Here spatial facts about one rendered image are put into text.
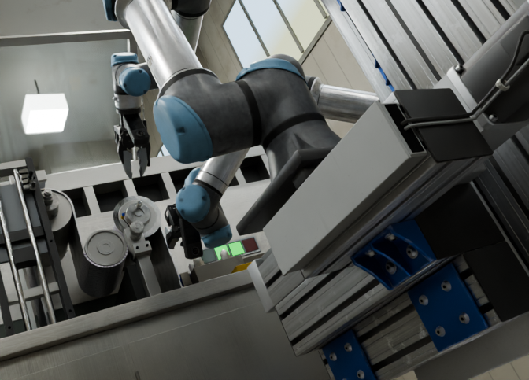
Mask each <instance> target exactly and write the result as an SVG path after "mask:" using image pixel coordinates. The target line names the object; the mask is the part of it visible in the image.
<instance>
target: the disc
mask: <svg viewBox="0 0 529 380"><path fill-rule="evenodd" d="M132 200H140V201H145V202H146V203H148V204H150V205H151V206H152V207H153V208H154V211H155V212H156V217H157V218H156V222H155V224H154V226H153V227H152V228H151V229H150V230H148V231H146V232H143V235H144V238H146V237H149V236H151V235H152V234H154V233H155V232H156V231H157V229H158V228H159V226H160V225H161V212H160V209H159V208H158V207H157V205H156V204H155V203H154V202H152V201H151V200H150V199H148V198H146V197H141V196H130V197H126V198H124V199H122V200H121V201H119V202H118V203H117V205H116V207H115V209H114V210H113V222H114V223H115V225H116V227H117V229H118V230H119V231H120V232H121V233H124V229H125V228H124V227H123V226H122V224H121V223H120V221H119V211H120V208H121V207H122V205H123V204H125V203H126V202H128V201H132Z"/></svg>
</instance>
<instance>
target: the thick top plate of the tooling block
mask: <svg viewBox="0 0 529 380"><path fill-rule="evenodd" d="M241 264H244V261H243V259H242V256H241V255H240V256H234V257H231V258H228V259H225V260H219V261H217V262H213V263H210V264H205V265H202V266H198V267H194V268H193V270H192V272H191V274H190V278H191V281H192V284H196V283H199V282H204V281H207V280H210V279H214V278H218V277H220V276H224V275H229V274H231V273H232V271H233V270H234V268H235V267H236V266H239V265H241Z"/></svg>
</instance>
